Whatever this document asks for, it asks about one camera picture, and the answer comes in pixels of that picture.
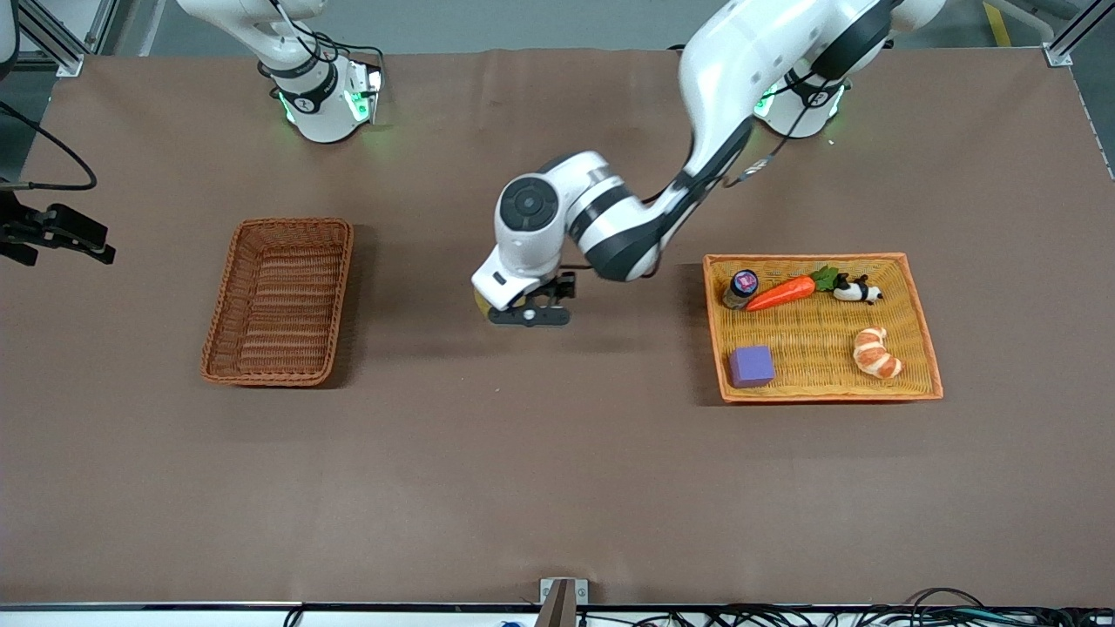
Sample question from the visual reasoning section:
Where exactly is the small dark-capped bottle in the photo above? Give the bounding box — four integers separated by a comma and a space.
722, 269, 760, 311

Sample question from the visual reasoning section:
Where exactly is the orange toy carrot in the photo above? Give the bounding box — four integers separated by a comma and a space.
746, 266, 841, 313

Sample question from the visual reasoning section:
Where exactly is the purple cube block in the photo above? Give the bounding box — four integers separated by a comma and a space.
728, 345, 776, 388

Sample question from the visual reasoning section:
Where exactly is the orange wicker tray basket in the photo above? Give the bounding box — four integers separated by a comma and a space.
702, 253, 944, 404

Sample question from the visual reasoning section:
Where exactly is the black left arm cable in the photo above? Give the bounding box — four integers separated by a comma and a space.
721, 70, 837, 189

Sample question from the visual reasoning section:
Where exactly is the brown table cover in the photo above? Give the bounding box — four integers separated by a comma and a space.
0, 45, 1115, 609

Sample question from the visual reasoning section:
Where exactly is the black cable bundle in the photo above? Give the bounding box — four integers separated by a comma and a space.
283, 588, 1115, 627

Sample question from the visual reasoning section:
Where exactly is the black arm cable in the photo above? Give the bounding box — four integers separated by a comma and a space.
721, 70, 837, 189
0, 99, 98, 192

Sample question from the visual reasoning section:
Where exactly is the black white panda toy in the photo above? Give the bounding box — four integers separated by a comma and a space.
832, 273, 883, 306

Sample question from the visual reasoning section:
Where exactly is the black right base cable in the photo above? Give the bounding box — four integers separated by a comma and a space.
258, 0, 386, 98

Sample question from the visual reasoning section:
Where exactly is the metal table edge bracket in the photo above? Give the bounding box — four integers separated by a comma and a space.
539, 577, 590, 627

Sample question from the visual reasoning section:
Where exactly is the brown wicker basket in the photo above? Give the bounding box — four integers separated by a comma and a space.
200, 218, 355, 387

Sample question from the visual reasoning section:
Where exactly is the toy croissant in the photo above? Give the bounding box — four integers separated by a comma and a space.
852, 327, 904, 380

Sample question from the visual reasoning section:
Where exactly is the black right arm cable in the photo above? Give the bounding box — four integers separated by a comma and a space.
0, 99, 98, 192

